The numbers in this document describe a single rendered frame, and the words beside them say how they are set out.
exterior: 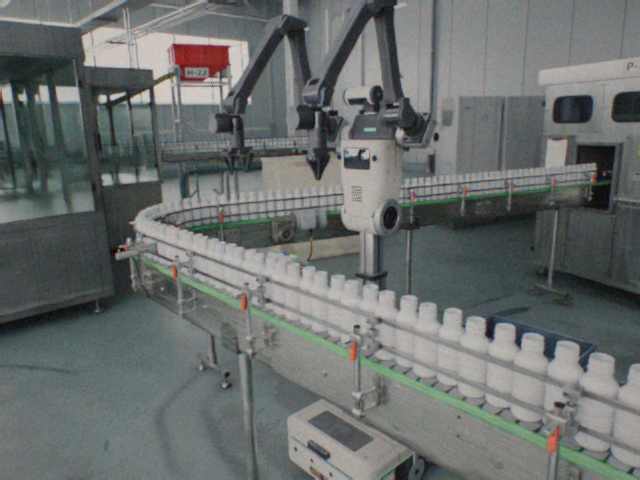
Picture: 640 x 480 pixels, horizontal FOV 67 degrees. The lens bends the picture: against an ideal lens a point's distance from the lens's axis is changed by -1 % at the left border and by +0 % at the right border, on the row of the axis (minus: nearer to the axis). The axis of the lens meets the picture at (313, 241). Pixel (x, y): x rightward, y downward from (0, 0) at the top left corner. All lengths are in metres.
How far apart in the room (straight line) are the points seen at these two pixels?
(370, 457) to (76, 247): 3.12
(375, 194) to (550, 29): 12.44
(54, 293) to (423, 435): 3.71
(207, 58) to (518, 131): 4.84
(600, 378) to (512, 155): 7.13
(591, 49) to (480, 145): 6.63
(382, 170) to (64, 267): 3.16
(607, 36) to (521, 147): 6.01
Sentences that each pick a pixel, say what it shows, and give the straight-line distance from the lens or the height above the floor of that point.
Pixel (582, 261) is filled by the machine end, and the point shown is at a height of 0.27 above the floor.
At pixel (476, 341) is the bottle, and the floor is 1.13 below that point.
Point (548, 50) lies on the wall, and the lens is 14.11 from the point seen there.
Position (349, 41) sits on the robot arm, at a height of 1.80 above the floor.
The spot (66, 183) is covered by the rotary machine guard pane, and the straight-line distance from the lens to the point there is 4.40.
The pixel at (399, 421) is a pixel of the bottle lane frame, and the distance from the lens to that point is 1.23.
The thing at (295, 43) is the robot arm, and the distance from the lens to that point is 2.05.
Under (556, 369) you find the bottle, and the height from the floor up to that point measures 1.12.
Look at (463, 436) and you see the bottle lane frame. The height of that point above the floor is 0.92.
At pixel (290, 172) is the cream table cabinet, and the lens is 5.48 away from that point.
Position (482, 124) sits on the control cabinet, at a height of 1.49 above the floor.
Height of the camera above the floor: 1.56
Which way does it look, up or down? 14 degrees down
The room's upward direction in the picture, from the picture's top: 2 degrees counter-clockwise
